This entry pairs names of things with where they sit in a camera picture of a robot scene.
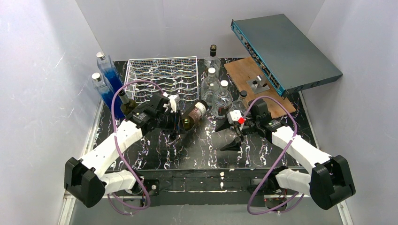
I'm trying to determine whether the large clear round bottle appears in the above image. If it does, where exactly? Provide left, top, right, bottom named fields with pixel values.
left=211, top=80, right=233, bottom=119

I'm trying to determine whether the clear bottle copper neck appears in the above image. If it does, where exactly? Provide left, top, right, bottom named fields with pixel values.
left=230, top=90, right=247, bottom=115

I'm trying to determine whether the dark wine bottle silver cap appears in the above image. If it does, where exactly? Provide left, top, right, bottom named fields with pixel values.
left=118, top=90, right=138, bottom=116

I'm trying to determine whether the clear bottle white cap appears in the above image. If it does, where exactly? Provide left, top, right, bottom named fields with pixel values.
left=201, top=67, right=220, bottom=107

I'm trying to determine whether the clear blue-tinted bottle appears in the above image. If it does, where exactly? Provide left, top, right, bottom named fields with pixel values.
left=92, top=72, right=125, bottom=119

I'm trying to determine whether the square bottle dark label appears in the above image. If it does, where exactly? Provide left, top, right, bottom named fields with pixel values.
left=204, top=45, right=221, bottom=77

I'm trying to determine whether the blue square bottle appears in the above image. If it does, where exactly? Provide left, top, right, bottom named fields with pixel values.
left=96, top=52, right=123, bottom=92

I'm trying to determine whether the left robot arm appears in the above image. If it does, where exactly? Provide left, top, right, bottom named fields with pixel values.
left=64, top=93, right=184, bottom=208

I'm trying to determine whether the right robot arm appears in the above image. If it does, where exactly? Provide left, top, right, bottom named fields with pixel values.
left=215, top=97, right=356, bottom=210

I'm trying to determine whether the wooden board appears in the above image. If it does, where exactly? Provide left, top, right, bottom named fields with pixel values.
left=224, top=58, right=296, bottom=113

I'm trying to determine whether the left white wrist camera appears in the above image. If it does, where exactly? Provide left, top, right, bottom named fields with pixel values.
left=163, top=92, right=180, bottom=113

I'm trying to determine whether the metal bracket on board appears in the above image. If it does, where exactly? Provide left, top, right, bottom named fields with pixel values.
left=246, top=75, right=270, bottom=94

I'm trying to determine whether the white wire wine rack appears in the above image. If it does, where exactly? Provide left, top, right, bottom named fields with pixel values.
left=124, top=56, right=199, bottom=108

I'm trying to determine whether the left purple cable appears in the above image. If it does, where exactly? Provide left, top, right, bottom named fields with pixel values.
left=107, top=80, right=170, bottom=217

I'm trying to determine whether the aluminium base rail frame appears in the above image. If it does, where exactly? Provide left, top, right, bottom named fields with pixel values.
left=60, top=184, right=352, bottom=225

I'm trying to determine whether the teal network switch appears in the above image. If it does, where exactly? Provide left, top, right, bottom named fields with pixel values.
left=230, top=14, right=343, bottom=98

